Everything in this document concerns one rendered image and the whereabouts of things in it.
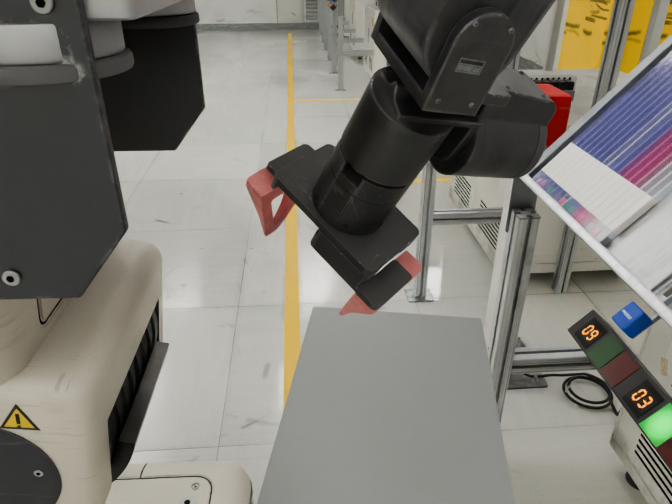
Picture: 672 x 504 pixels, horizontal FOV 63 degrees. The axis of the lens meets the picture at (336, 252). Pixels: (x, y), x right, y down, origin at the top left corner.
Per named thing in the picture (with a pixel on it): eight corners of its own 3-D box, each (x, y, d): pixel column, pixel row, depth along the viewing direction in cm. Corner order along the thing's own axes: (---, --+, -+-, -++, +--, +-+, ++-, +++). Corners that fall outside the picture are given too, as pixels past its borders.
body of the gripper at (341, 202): (322, 157, 45) (357, 88, 39) (410, 245, 43) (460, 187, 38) (265, 188, 41) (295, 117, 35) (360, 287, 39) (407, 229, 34)
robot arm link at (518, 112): (400, -63, 31) (470, 7, 25) (552, -23, 36) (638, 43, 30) (335, 119, 39) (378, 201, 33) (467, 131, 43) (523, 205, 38)
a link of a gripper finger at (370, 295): (331, 252, 51) (372, 189, 43) (385, 308, 49) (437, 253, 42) (279, 289, 46) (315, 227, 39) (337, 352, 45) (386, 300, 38)
